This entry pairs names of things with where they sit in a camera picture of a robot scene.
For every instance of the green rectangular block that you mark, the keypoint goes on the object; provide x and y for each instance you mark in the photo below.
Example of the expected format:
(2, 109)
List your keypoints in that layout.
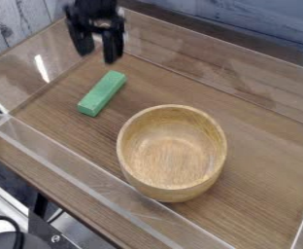
(102, 93)

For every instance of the light wooden bowl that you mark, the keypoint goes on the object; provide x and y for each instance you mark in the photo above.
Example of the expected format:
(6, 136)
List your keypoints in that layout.
(172, 149)

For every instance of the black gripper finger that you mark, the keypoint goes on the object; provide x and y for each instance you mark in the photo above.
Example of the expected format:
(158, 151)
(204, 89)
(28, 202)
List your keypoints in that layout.
(114, 42)
(83, 40)

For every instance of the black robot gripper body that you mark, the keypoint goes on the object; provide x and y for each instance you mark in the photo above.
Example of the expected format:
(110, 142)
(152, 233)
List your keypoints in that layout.
(95, 16)

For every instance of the black metal table leg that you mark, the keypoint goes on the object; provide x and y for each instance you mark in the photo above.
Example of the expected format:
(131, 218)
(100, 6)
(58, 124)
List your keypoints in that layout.
(40, 206)

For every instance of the black bracket with screw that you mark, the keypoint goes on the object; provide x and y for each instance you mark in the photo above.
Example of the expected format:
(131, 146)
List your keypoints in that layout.
(43, 230)

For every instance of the clear acrylic tray walls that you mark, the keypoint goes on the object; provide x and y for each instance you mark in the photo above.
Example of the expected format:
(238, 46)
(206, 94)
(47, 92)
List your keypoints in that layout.
(245, 82)

